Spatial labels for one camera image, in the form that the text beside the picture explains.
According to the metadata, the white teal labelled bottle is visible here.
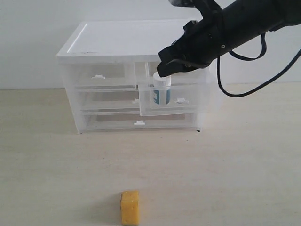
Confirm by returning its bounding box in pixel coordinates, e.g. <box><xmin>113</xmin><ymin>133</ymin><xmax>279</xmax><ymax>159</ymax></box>
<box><xmin>153</xmin><ymin>72</ymin><xmax>171</xmax><ymax>105</ymax></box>

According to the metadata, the white plastic drawer cabinet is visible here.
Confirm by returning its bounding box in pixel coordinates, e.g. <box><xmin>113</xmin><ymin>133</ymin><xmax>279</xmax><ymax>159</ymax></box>
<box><xmin>55</xmin><ymin>18</ymin><xmax>214</xmax><ymax>135</ymax></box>

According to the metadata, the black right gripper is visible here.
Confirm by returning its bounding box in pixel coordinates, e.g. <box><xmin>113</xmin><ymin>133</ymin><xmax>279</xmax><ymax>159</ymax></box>
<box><xmin>157</xmin><ymin>14</ymin><xmax>238</xmax><ymax>77</ymax></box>

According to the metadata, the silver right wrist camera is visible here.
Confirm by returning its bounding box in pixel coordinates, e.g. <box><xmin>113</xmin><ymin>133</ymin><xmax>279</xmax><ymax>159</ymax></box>
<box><xmin>168</xmin><ymin>0</ymin><xmax>195</xmax><ymax>8</ymax></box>

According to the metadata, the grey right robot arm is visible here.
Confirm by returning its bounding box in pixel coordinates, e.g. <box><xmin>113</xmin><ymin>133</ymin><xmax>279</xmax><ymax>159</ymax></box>
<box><xmin>157</xmin><ymin>0</ymin><xmax>301</xmax><ymax>77</ymax></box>

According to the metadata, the clear bottom wide drawer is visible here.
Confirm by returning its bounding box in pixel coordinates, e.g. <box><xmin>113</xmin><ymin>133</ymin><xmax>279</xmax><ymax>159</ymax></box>
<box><xmin>80</xmin><ymin>113</ymin><xmax>202</xmax><ymax>132</ymax></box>

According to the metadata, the yellow cheese block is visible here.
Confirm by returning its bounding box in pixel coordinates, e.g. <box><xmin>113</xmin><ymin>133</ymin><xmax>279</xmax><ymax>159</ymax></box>
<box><xmin>120</xmin><ymin>190</ymin><xmax>140</xmax><ymax>226</ymax></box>

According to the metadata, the clear wide drawer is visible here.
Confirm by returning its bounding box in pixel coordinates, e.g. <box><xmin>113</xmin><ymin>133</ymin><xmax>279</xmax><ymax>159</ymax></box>
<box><xmin>78</xmin><ymin>90</ymin><xmax>140</xmax><ymax>110</ymax></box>
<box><xmin>80</xmin><ymin>113</ymin><xmax>202</xmax><ymax>132</ymax></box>

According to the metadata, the clear middle wide drawer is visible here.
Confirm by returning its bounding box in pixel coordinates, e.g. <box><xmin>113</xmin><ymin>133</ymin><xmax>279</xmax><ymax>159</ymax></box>
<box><xmin>78</xmin><ymin>90</ymin><xmax>140</xmax><ymax>110</ymax></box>

